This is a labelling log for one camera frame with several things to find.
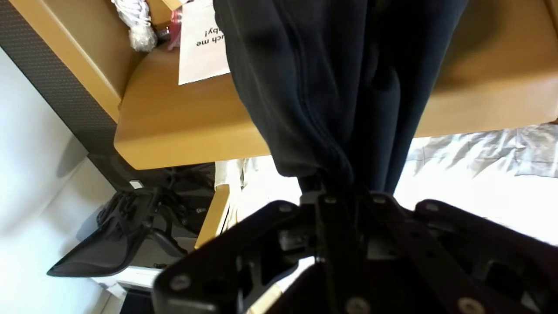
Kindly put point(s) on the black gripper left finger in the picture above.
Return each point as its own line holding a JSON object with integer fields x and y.
{"x": 232, "y": 271}

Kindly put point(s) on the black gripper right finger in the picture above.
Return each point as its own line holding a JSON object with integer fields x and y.
{"x": 470, "y": 264}

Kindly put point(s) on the black cloth garment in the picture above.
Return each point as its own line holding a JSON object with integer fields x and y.
{"x": 337, "y": 88}

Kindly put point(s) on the black computer monitor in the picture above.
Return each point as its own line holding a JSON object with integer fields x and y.
{"x": 123, "y": 225}

